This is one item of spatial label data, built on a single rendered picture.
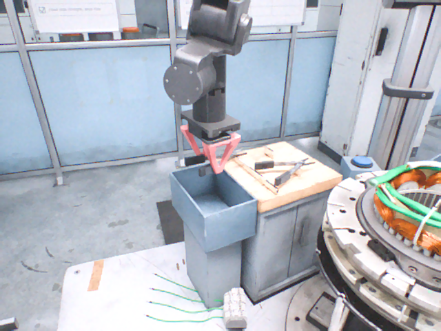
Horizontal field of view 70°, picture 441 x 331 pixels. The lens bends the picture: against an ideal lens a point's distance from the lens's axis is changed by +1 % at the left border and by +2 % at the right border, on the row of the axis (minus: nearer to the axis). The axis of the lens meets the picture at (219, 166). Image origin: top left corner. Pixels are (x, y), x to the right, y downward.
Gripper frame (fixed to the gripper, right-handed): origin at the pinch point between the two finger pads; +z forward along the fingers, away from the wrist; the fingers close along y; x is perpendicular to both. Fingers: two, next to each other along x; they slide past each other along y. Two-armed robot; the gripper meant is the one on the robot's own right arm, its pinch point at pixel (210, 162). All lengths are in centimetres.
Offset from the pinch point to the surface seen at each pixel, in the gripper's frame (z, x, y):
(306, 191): 5.7, 14.7, 11.2
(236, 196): 8.3, 4.6, 2.2
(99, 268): 33.3, -21.2, -19.8
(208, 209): 12.9, 0.6, -2.2
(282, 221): 12.4, 10.6, 9.8
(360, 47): 14, 202, -107
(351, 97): 52, 200, -104
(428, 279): 1.0, 7.2, 36.0
